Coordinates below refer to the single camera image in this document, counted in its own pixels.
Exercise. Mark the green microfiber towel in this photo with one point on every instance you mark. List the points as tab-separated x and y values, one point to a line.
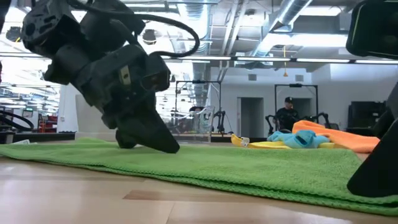
217	165

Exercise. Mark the black storage cabinet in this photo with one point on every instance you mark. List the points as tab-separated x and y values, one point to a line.
367	118

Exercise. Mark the small black robot arm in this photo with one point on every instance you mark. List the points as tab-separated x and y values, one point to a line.
325	116
270	123
220	119

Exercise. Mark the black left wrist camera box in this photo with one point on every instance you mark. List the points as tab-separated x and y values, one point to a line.
155	74

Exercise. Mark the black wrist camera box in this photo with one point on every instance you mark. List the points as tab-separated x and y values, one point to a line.
155	74
376	28

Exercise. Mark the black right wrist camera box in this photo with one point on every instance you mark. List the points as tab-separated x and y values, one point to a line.
376	28

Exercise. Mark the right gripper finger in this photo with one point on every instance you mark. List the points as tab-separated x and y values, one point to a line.
382	127
379	174

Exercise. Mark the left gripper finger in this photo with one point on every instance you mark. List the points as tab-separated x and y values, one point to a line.
149	130
124	142

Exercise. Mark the orange microfiber towel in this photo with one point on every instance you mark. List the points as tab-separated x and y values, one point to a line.
342	137

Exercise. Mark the clear plastic bin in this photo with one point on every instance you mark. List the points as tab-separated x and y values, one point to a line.
203	124

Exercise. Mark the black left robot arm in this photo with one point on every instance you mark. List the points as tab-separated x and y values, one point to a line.
46	28

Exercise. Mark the blue microfiber towel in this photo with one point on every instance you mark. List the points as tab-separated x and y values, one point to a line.
301	139

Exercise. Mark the black metal frame stand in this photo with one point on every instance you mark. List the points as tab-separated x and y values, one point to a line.
295	85

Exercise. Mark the yellow microfiber towel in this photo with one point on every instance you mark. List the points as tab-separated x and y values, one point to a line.
258	145

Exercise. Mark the person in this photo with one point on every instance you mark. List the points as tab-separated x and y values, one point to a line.
287	116

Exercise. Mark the black ceiling-hung camera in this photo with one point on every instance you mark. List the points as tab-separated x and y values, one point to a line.
14	34
149	36

